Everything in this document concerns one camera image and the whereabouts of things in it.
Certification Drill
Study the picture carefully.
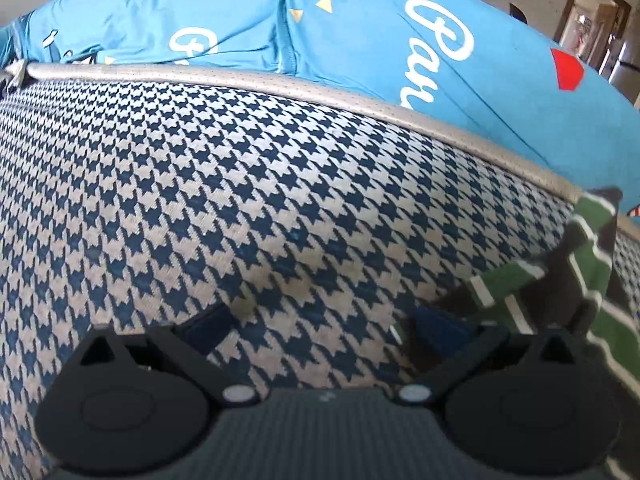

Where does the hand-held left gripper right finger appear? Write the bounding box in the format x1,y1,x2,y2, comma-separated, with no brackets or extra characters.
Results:
392,306,585,407

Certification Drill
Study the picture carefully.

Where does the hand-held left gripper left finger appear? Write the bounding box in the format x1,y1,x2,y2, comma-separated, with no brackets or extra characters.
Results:
65,304,262,407

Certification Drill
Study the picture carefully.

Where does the green brown striped shirt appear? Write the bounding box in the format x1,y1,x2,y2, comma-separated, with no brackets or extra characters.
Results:
440,187,640,480

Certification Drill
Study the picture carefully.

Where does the houndstooth sofa seat mat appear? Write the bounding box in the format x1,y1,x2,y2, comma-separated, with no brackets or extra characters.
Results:
0,62,640,480

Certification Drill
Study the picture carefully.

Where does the blue printed sofa cover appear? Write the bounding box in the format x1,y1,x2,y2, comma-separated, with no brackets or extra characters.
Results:
0,0,640,217

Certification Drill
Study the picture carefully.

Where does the silver refrigerator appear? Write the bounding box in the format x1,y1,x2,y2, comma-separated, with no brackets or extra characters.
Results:
607,40,640,107

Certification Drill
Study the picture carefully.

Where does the wooden doorway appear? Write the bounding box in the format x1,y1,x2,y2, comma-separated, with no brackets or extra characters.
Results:
552,0,632,79

